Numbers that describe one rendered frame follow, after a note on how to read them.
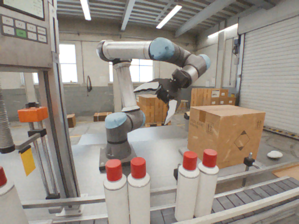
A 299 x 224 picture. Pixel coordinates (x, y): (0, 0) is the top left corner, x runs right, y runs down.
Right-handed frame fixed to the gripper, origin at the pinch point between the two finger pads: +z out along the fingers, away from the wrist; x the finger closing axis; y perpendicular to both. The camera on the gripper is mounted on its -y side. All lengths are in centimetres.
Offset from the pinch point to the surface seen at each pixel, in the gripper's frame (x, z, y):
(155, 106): 33, -138, 302
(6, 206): 2.6, 39.9, -5.6
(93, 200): -9.2, 28.3, 0.6
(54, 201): -2.7, 35.5, 0.9
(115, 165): -6.0, 17.7, -9.4
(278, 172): -65, -32, 12
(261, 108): -185, -345, 223
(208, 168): -22.2, 2.7, -8.4
